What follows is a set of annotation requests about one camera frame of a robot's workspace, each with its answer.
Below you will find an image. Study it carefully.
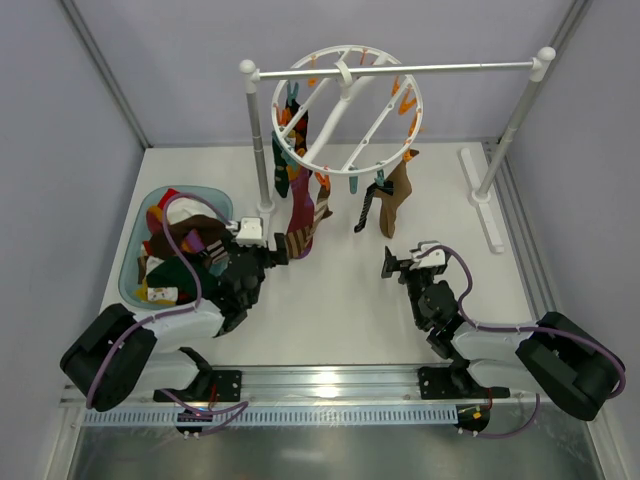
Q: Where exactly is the aluminium mounting rail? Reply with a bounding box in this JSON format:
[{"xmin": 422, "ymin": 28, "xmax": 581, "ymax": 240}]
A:
[{"xmin": 59, "ymin": 363, "xmax": 541, "ymax": 407}]

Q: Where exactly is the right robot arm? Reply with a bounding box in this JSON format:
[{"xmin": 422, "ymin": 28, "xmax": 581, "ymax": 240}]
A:
[{"xmin": 381, "ymin": 242, "xmax": 626, "ymax": 421}]

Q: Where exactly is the dark green dotted sock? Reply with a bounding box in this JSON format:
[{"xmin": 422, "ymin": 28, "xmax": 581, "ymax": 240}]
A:
[{"xmin": 271, "ymin": 132, "xmax": 290, "ymax": 198}]

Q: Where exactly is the teal plastic clip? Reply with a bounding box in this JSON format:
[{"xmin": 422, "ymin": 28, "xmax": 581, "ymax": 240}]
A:
[{"xmin": 348, "ymin": 175, "xmax": 359, "ymax": 195}]

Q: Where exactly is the white metal clothes rack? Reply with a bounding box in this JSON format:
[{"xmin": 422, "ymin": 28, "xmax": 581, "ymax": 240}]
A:
[{"xmin": 239, "ymin": 45, "xmax": 557, "ymax": 254}]

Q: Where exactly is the white round clip hanger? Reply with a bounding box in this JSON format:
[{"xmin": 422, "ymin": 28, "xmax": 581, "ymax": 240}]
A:
[{"xmin": 253, "ymin": 45, "xmax": 427, "ymax": 177}]

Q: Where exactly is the brown striped sock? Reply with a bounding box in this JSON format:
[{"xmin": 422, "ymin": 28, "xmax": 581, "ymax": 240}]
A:
[{"xmin": 285, "ymin": 185, "xmax": 333, "ymax": 259}]

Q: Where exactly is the translucent blue plastic basin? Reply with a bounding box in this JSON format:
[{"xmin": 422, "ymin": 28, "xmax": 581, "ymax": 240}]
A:
[{"xmin": 117, "ymin": 185, "xmax": 234, "ymax": 310}]

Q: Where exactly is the black white striped sock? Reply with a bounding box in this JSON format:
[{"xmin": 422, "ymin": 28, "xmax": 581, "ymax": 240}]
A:
[{"xmin": 353, "ymin": 182, "xmax": 379, "ymax": 233}]

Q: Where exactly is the orange plastic clip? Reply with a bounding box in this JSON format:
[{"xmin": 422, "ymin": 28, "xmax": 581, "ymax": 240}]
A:
[{"xmin": 314, "ymin": 172, "xmax": 331, "ymax": 198}]

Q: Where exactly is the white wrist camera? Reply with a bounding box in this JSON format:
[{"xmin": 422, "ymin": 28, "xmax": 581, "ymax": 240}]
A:
[
  {"xmin": 234, "ymin": 217, "xmax": 265, "ymax": 247},
  {"xmin": 410, "ymin": 241, "xmax": 447, "ymax": 269}
]

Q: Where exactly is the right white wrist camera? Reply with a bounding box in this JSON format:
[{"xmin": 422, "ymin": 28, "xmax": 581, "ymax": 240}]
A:
[{"xmin": 410, "ymin": 241, "xmax": 447, "ymax": 269}]

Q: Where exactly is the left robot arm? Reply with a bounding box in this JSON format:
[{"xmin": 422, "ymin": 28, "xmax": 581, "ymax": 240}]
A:
[{"xmin": 60, "ymin": 233, "xmax": 289, "ymax": 412}]

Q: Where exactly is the tan ribbed sock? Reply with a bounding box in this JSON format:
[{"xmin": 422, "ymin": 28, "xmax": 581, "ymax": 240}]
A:
[{"xmin": 376, "ymin": 161, "xmax": 412, "ymax": 238}]

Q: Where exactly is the slotted cable duct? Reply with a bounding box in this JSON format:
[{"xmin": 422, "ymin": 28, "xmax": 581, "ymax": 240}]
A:
[{"xmin": 83, "ymin": 404, "xmax": 458, "ymax": 428}]

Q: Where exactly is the maroon purple sock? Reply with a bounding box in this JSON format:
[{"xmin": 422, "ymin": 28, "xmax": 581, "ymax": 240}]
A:
[{"xmin": 286, "ymin": 166, "xmax": 315, "ymax": 259}]

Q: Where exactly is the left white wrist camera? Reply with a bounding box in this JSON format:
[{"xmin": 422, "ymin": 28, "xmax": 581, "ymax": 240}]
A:
[{"xmin": 234, "ymin": 217, "xmax": 265, "ymax": 247}]

